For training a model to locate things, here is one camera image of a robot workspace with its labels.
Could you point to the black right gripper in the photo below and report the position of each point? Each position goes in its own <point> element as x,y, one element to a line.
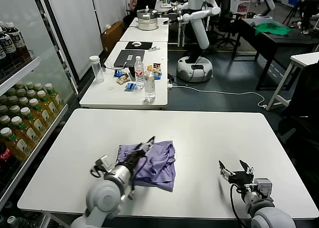
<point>241,179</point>

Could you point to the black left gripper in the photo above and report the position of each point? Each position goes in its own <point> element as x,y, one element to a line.
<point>136,158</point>

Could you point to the purple t-shirt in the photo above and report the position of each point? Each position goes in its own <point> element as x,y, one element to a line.
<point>162,173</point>

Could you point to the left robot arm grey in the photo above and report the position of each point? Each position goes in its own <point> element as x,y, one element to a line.
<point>109,190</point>

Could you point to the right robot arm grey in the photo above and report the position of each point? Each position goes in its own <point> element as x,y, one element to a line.
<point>264,210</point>

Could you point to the clear bottle silver cap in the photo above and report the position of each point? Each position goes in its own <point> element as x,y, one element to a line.
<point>149,87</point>

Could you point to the long white desk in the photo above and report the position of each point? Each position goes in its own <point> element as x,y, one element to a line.
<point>109,98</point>

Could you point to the blue snack packet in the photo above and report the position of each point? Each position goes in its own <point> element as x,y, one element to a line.
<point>130,86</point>
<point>118,73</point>
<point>158,75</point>

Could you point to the tan snack packet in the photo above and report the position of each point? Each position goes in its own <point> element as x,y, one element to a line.
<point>121,81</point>

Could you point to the water bottle red label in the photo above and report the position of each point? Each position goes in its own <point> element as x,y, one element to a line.
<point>139,73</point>

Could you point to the black phone stand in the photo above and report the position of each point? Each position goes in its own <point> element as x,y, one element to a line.
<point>131,73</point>

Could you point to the yellow snack packet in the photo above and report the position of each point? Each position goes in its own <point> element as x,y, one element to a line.
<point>150,68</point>

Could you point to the dark snack packet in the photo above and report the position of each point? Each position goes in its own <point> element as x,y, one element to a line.
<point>157,66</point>

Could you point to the closed dark laptop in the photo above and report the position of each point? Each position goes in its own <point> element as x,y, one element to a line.
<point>129,58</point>

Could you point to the clear jar white lid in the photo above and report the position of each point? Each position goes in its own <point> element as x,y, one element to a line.
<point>96,70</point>

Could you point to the black padded office chair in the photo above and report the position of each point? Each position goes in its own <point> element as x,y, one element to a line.
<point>306,113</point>

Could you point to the black mouse pad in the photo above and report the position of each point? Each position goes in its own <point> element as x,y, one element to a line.
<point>144,46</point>

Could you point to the white computer mouse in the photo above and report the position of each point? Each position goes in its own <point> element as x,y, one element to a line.
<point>136,43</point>

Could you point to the yellow juice bottle white cap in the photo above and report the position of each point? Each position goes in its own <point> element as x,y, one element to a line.
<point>53,98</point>
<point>38,86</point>
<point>15,109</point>
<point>14,145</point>
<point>38,114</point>
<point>30,93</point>
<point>23,134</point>
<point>46,105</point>
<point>31,124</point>
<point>23,100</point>

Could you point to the short white desk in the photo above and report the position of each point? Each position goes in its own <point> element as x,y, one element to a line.
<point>149,36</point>

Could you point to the brown cardboard box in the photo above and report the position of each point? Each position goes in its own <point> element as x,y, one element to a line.
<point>112,38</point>

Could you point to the silver rice cooker pot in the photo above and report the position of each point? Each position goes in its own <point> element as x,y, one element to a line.
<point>147,21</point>

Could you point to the white humanoid robot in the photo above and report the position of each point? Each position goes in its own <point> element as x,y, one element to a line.
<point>198,28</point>

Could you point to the white side table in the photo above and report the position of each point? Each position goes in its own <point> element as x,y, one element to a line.
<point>306,58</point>

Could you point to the black table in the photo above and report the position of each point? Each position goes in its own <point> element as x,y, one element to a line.
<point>286,39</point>

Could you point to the cola bottle red label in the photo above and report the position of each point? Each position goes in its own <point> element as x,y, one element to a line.
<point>5,155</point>

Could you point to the white cooler shelf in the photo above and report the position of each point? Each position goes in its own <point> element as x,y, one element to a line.
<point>22,70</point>

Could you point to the green cloth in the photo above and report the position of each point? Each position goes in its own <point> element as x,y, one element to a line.
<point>270,29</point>

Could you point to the black mesh office chair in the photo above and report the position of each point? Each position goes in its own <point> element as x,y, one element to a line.
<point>225,13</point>

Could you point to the dark tea bottle white cap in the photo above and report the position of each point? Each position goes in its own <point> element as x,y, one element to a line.
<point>5,47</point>
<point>16,42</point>

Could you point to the red white box rack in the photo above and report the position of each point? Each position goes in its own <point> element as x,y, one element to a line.
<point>243,1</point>

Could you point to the blue storage bin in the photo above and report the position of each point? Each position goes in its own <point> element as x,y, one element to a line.
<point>294,1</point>

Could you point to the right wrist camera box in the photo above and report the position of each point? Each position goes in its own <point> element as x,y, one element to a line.
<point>263,186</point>

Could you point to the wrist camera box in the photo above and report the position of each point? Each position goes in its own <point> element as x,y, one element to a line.
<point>263,186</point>
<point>104,164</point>

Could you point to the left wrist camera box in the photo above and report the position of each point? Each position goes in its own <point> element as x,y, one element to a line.
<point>104,164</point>

